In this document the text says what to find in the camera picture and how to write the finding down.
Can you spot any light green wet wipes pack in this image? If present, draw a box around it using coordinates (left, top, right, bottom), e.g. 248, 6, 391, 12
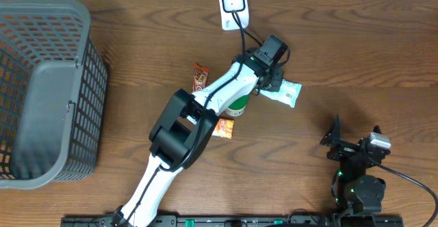
260, 80, 302, 108

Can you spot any orange snack packet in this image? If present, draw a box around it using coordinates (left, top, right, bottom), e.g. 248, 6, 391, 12
212, 118, 234, 139

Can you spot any orange chocolate bar wrapper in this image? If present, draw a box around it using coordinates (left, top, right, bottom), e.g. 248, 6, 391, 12
193, 64, 209, 92

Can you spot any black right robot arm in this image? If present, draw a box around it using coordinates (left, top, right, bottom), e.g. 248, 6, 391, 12
320, 116, 391, 216

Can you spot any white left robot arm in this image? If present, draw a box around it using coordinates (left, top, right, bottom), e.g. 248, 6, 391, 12
112, 36, 290, 226

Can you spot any white barcode scanner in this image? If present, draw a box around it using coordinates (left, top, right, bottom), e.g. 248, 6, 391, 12
219, 0, 250, 31

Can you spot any green lid jar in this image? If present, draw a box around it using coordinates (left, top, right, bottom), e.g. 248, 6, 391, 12
225, 95, 248, 117

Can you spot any grey plastic basket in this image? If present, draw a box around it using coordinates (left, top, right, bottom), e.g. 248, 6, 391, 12
1, 0, 108, 190

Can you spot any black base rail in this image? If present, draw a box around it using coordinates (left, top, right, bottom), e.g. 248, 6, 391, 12
61, 214, 404, 227

